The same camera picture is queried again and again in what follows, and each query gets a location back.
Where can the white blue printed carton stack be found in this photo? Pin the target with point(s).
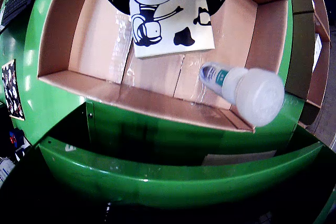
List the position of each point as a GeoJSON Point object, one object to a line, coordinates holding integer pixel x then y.
{"type": "Point", "coordinates": [5, 169]}

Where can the blue red small item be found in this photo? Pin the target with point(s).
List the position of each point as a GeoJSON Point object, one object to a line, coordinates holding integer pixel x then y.
{"type": "Point", "coordinates": [14, 138]}

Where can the white bottle translucent cap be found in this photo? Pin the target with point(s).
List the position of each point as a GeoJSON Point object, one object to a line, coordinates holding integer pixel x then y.
{"type": "Point", "coordinates": [260, 95]}

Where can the shallow cardboard tray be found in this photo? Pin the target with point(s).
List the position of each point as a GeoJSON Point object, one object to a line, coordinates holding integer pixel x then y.
{"type": "Point", "coordinates": [92, 51]}

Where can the cow print hand cream box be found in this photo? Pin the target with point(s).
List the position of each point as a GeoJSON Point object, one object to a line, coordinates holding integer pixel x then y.
{"type": "Point", "coordinates": [170, 24]}

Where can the black white patterned card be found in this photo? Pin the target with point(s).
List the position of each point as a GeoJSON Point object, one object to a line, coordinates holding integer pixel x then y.
{"type": "Point", "coordinates": [11, 90]}

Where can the green metal shelf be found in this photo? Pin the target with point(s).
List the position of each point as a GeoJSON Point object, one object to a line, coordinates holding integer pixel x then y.
{"type": "Point", "coordinates": [183, 182]}

